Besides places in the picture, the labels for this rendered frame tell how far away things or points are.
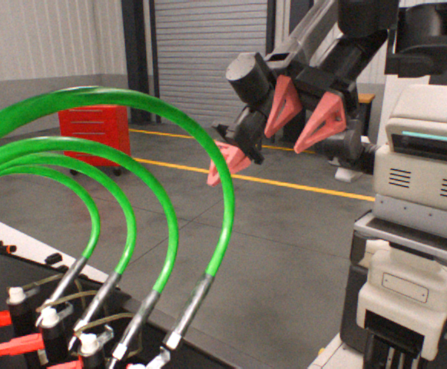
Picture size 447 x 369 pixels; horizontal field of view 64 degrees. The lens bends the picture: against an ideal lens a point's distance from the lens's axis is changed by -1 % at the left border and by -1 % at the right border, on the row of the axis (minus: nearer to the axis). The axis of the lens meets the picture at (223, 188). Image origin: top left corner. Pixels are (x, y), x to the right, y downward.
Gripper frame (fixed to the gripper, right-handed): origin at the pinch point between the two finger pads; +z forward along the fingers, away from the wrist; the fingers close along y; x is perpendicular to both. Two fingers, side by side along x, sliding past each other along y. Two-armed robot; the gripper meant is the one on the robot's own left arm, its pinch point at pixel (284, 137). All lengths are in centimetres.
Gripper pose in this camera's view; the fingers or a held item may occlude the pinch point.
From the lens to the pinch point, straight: 48.8
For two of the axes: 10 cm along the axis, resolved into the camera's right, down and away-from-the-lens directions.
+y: 6.9, 4.7, -5.5
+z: -6.2, 7.8, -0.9
